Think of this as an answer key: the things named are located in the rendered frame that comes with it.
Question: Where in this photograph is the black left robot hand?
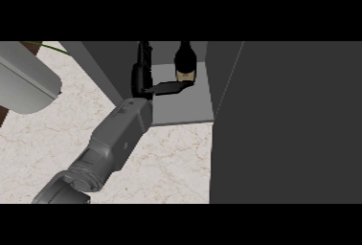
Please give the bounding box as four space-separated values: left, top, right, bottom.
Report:
130 40 196 100

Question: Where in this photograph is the dark wine bottle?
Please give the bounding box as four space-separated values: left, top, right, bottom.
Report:
172 40 199 82

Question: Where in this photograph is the grey open cabinet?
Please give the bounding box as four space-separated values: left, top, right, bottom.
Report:
59 40 215 127

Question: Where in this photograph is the dark grey cabinet door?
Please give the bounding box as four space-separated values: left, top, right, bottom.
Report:
205 40 362 205

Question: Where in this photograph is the green plant leaf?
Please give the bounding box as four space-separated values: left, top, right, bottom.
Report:
25 41 72 56

